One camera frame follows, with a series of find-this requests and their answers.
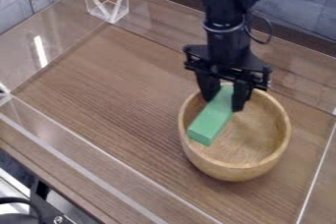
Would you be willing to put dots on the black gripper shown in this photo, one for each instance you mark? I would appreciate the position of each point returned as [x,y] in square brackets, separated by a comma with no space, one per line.
[226,59]

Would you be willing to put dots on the green stick block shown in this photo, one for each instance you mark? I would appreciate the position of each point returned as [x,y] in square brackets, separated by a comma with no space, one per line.
[214,117]

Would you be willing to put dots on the clear acrylic tray wall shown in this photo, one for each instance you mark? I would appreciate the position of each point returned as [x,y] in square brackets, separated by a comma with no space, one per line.
[91,92]

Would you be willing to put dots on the clear acrylic corner bracket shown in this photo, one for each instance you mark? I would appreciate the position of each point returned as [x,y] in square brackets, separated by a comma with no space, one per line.
[108,11]

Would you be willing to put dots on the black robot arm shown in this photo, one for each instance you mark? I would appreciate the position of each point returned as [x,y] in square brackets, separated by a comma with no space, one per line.
[227,16]

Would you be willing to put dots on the black table frame bracket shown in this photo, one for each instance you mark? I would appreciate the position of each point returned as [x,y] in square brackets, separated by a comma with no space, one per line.
[24,206]

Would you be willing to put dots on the wooden bowl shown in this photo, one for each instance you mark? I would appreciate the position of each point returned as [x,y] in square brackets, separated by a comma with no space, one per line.
[251,142]

